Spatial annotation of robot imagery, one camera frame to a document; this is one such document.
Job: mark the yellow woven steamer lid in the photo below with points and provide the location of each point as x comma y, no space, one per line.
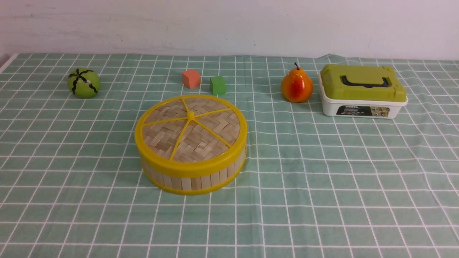
192,136

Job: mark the yellow bamboo steamer basket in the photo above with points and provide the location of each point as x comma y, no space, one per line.
197,182

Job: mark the green foam cube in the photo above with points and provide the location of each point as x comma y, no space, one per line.
218,85

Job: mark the orange foam cube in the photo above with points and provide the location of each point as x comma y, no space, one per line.
191,78

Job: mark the orange toy pear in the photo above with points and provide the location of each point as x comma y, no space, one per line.
297,86

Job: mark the green checkered tablecloth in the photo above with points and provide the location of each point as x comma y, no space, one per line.
313,186

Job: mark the green lidded white box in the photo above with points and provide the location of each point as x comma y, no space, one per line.
366,91

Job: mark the green toy melon ball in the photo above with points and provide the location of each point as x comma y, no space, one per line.
83,83

